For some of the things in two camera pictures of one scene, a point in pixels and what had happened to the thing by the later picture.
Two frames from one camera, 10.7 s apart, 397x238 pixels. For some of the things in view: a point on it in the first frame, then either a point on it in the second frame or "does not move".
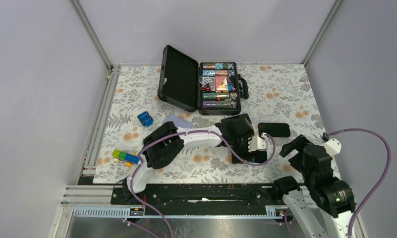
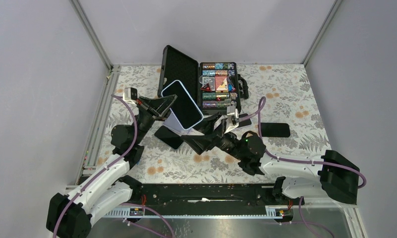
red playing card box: [221, 84] does not move
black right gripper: [298, 144] -> [201, 143]
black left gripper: [249, 158] -> [160, 106]
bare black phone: [274, 129] does not move
